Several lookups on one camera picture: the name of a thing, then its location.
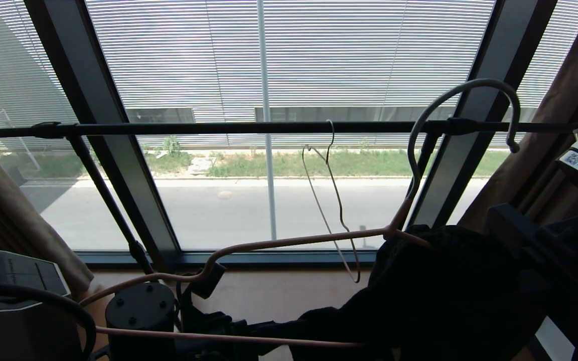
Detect black shorts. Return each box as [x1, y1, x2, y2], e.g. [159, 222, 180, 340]
[249, 224, 545, 361]

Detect pink clothes hanger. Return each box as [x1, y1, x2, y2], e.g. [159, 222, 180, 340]
[302, 119, 361, 284]
[78, 78, 521, 350]

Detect black cable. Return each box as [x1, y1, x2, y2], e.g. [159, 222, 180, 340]
[0, 280, 98, 361]

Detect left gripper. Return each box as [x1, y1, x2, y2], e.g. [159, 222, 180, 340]
[179, 301, 264, 361]

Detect black clothes rack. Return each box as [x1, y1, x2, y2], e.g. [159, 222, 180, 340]
[0, 119, 578, 274]

